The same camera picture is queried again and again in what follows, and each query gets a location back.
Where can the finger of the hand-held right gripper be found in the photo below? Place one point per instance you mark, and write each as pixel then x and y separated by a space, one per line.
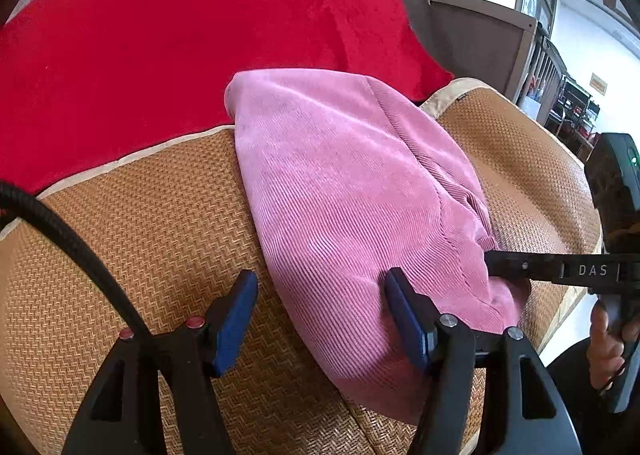
pixel 525 267

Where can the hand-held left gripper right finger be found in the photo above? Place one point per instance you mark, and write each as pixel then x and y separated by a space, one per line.
pixel 406 322

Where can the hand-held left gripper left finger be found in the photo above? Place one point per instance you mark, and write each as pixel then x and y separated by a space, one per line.
pixel 235 325

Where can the person's right hand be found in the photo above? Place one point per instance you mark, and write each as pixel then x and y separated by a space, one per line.
pixel 605 350

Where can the metal shelf rack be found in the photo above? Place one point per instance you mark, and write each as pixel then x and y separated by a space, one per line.
pixel 575 110

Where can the woven rattan mat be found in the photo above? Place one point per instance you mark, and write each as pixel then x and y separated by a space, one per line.
pixel 150 235

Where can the red blanket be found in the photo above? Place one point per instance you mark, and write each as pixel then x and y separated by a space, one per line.
pixel 175 35

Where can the wall sign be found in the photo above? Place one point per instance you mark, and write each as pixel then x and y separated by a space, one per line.
pixel 598 85

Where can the wooden slatted rail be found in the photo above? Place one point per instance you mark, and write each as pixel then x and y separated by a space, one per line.
pixel 542 70

